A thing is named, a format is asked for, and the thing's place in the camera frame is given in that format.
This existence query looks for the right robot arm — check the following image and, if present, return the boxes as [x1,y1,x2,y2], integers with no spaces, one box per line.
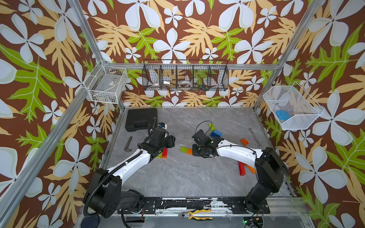
[192,130,288,213]

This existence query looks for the long orange lego brick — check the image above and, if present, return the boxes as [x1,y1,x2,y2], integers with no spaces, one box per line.
[246,165,256,174]

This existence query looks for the white wire basket right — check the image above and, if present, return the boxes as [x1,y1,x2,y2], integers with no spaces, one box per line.
[263,83,324,131]

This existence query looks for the lime green lego brick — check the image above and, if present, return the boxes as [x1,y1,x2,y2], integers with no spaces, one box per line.
[208,123,216,132]
[180,146,189,153]

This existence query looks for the small orange upturned lego brick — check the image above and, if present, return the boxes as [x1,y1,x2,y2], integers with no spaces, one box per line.
[240,138,249,146]

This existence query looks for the grey allen key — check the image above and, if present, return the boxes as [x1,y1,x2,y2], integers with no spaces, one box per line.
[124,136,133,152]

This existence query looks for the white wire basket left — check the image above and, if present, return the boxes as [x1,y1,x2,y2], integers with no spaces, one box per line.
[85,61,128,104]

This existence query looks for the yellow black pliers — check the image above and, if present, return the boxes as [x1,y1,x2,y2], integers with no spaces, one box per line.
[178,208,213,221]

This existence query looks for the long red lego brick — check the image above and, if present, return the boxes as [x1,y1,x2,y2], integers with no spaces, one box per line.
[238,161,246,176]

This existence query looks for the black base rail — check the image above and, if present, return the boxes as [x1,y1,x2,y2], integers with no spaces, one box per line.
[118,196,271,215]

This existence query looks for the blue sponge in basket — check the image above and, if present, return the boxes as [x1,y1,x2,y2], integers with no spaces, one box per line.
[276,110,291,121]

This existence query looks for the black wire basket centre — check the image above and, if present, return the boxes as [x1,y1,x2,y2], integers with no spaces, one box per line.
[142,59,229,91]

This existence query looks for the lime green lego brick front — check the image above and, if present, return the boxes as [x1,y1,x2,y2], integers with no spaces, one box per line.
[180,146,189,153]

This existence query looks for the dark blue upturned lego brick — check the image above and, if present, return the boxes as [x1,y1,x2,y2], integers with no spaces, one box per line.
[210,130,222,138]

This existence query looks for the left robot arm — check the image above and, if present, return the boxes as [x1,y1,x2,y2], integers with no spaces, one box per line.
[83,119,175,218]

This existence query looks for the black round disc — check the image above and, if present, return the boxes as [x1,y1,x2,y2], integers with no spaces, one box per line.
[80,215,100,228]

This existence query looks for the aluminium frame post right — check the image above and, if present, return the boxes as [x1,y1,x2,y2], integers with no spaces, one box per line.
[253,1,325,111]

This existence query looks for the white wire basket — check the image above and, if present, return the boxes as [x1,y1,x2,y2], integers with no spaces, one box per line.
[85,61,128,104]
[263,83,324,131]

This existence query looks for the aluminium frame post left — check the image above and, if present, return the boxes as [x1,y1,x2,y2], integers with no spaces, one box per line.
[68,1,125,112]

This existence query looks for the black plastic tool case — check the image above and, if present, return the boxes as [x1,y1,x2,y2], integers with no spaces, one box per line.
[125,108,158,132]

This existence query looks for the silver combination wrench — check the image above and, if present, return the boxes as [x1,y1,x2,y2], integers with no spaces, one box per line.
[249,128,262,149]

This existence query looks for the aluminium frame post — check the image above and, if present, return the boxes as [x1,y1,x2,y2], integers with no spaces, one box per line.
[253,1,325,111]
[68,1,125,112]

